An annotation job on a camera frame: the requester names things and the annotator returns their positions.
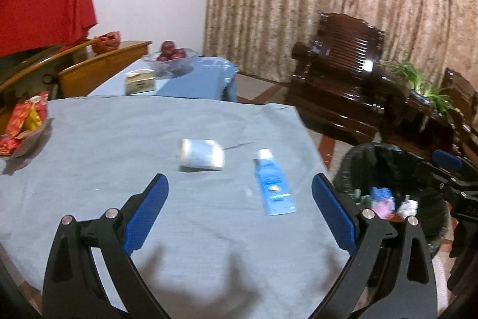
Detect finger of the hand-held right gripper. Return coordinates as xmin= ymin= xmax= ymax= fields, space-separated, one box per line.
xmin=415 ymin=162 xmax=478 ymax=198
xmin=433 ymin=150 xmax=478 ymax=182

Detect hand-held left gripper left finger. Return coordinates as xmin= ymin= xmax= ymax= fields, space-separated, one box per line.
xmin=42 ymin=173 xmax=170 ymax=319

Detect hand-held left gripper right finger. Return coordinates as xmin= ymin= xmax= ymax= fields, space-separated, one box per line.
xmin=310 ymin=173 xmax=438 ymax=319

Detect white fluffy wad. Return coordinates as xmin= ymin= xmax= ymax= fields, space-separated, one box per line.
xmin=398 ymin=196 xmax=419 ymax=219

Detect pink packet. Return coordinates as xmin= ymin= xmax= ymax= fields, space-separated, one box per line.
xmin=373 ymin=200 xmax=396 ymax=219

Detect blue fluffy cloth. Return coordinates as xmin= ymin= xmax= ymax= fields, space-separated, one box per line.
xmin=370 ymin=186 xmax=394 ymax=202

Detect black lined trash bin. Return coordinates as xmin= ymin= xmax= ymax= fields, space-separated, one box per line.
xmin=332 ymin=142 xmax=454 ymax=308

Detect blue tube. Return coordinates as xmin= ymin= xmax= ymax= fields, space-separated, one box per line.
xmin=254 ymin=149 xmax=296 ymax=217

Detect light blue bottle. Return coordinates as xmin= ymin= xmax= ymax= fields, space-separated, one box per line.
xmin=176 ymin=138 xmax=225 ymax=172

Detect dark wooden side table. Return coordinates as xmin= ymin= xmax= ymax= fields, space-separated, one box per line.
xmin=380 ymin=83 xmax=467 ymax=160

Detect dark wooden armchair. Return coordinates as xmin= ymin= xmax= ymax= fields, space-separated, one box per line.
xmin=442 ymin=67 xmax=478 ymax=155
xmin=286 ymin=13 xmax=389 ymax=146

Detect grey-blue table blanket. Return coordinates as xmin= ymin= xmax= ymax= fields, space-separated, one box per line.
xmin=0 ymin=96 xmax=359 ymax=319

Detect green potted plant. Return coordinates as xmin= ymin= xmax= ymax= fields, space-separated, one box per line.
xmin=388 ymin=59 xmax=455 ymax=118

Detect tissue box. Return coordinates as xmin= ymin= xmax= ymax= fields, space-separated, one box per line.
xmin=124 ymin=69 xmax=155 ymax=95

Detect clear snack dish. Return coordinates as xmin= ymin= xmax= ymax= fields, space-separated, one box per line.
xmin=0 ymin=117 xmax=53 ymax=160

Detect blue tablecloth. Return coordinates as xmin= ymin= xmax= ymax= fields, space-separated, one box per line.
xmin=88 ymin=57 xmax=240 ymax=103

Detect glass fruit bowl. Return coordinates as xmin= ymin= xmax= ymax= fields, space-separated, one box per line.
xmin=142 ymin=47 xmax=198 ymax=77

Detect yellow snack packet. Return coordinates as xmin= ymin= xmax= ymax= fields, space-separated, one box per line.
xmin=24 ymin=106 xmax=42 ymax=130

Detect small red snack packet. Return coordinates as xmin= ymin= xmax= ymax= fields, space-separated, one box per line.
xmin=0 ymin=136 xmax=21 ymax=156

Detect red patterned snack packet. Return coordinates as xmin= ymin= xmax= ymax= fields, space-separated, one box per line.
xmin=7 ymin=92 xmax=50 ymax=137

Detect red bag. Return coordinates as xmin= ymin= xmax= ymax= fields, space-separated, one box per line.
xmin=93 ymin=30 xmax=122 ymax=54

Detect red cloth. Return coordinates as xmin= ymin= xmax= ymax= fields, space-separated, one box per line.
xmin=0 ymin=0 xmax=98 ymax=58

